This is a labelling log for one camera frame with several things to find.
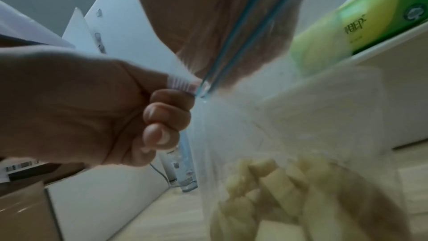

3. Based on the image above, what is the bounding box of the person's right hand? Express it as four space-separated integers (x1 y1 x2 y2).
0 48 210 168

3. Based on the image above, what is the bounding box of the person's left hand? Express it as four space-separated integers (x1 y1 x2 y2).
126 0 317 90

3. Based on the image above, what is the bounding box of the white shelf unit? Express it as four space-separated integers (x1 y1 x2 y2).
294 0 428 152

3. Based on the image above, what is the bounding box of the clear plastic zip bag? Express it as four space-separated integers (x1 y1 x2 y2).
126 0 417 241

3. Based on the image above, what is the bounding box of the white cabinet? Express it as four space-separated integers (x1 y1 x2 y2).
45 0 205 241

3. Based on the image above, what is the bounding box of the white flat board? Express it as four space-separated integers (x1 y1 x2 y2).
0 0 76 49

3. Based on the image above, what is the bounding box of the white barcode label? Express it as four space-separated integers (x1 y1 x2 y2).
0 158 45 183

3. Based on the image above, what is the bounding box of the green tissue pack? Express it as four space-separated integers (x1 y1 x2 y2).
289 0 428 78

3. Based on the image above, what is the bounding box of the clear plastic water bottle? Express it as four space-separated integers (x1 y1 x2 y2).
157 129 200 193

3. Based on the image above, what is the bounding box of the brown cardboard box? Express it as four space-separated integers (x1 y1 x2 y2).
0 162 88 241

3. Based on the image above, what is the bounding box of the pile of pale food pieces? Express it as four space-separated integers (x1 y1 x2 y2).
209 155 412 241

